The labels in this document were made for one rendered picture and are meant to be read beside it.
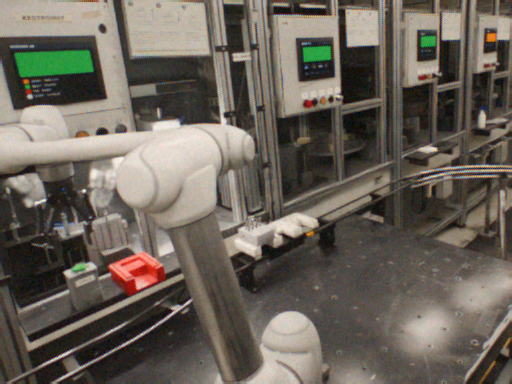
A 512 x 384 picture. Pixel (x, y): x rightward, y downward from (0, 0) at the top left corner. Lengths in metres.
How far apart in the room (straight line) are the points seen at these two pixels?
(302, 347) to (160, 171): 0.60
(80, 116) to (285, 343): 0.94
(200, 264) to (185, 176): 0.19
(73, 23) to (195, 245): 0.89
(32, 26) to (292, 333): 1.13
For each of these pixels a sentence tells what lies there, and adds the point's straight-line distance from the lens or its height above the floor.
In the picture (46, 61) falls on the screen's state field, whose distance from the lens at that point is 1.46.
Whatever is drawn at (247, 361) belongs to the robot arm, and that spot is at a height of 1.01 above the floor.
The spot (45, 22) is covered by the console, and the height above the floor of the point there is 1.77.
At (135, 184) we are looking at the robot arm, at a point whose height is 1.44.
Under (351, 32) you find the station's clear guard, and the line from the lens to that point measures 2.30.
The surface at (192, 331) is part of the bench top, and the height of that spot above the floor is 0.68.
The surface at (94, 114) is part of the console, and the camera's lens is 1.51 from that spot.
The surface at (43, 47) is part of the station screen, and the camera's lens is 1.46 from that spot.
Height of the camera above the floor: 1.66
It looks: 16 degrees down
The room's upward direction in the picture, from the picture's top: 3 degrees counter-clockwise
